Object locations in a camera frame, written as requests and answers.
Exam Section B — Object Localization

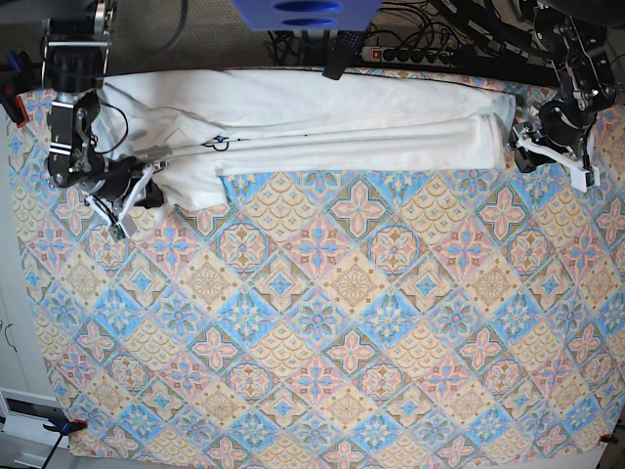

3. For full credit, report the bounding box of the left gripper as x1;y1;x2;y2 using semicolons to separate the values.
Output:
508;124;601;192

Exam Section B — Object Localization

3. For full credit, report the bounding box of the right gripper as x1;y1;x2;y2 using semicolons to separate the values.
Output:
85;148;171;240

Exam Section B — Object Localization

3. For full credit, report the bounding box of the white printed T-shirt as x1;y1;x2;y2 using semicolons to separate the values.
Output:
95;69;516;210

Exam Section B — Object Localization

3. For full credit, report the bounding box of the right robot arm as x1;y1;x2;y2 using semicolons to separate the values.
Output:
42;1;166;239

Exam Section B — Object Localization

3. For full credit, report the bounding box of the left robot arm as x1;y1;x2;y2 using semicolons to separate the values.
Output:
511;1;624;192

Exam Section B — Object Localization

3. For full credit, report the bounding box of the patterned colourful tablecloth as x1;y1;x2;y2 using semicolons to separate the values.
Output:
7;92;624;468

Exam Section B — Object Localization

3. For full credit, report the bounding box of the red black table clamp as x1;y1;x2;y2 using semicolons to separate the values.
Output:
1;51;28;128

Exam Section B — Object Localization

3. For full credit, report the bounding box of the blue plastic box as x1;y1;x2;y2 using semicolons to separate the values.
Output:
231;0;382;31

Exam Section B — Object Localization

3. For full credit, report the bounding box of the white cabinet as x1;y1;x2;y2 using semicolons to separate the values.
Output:
0;114;61;465

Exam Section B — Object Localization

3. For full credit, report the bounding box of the orange black table clamp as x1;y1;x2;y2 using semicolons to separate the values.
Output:
43;418;87;437

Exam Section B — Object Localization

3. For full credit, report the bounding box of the orange corner clamp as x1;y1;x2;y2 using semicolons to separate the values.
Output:
600;434;618;445

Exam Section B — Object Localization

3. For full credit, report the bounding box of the white power strip red switch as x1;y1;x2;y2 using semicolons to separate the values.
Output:
360;46;456;66

